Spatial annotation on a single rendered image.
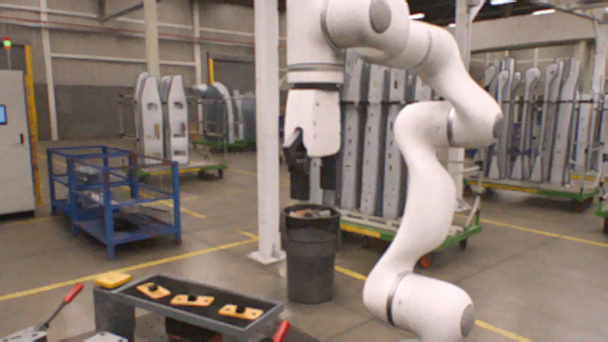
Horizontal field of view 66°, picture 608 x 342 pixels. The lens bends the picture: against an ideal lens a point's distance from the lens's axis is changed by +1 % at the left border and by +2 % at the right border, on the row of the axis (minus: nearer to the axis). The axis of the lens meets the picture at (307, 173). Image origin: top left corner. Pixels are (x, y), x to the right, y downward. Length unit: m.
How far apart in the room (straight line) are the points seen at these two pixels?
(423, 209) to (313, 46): 0.46
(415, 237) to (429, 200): 0.08
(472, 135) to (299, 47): 0.45
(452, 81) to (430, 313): 0.45
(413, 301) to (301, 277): 2.79
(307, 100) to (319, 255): 3.04
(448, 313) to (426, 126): 0.38
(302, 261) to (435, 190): 2.75
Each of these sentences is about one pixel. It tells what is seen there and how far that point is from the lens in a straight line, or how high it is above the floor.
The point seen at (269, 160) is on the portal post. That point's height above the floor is 1.03.
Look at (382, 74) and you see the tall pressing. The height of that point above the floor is 1.89.
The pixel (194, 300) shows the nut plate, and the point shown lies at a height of 1.17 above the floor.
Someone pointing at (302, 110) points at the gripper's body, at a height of 1.57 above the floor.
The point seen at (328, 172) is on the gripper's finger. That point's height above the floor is 1.47.
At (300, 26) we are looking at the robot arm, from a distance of 0.68.
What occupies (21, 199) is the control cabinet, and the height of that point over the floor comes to 0.27.
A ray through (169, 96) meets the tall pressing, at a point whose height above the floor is 1.72.
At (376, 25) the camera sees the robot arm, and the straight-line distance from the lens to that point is 0.64.
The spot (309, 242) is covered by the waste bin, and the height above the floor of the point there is 0.51.
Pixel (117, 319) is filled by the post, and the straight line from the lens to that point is 1.24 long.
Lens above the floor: 1.58
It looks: 9 degrees down
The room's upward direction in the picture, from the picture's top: straight up
